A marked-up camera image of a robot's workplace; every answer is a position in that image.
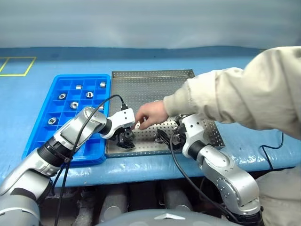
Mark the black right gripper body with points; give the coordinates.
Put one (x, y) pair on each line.
(178, 136)

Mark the grey robot torso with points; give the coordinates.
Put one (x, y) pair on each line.
(164, 219)

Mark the dark grey rounded cylinder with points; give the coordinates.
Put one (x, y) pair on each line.
(176, 197)
(114, 202)

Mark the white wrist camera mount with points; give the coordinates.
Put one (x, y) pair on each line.
(123, 117)
(192, 128)

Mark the blue plastic compartment tray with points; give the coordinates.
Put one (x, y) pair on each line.
(56, 141)

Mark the person's beige trousers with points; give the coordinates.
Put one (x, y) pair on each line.
(282, 197)

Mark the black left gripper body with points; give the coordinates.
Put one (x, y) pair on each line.
(127, 134)

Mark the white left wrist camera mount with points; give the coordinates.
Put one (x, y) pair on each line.
(123, 117)

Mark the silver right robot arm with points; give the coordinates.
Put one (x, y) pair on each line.
(225, 179)

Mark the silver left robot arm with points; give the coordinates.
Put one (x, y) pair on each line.
(70, 131)

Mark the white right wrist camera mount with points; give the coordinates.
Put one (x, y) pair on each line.
(192, 128)

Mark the perforated steel tray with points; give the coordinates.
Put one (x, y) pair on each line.
(145, 91)

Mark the person's bare hand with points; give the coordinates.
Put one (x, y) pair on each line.
(151, 113)

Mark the beige sleeved person's arm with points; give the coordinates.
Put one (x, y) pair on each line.
(247, 94)

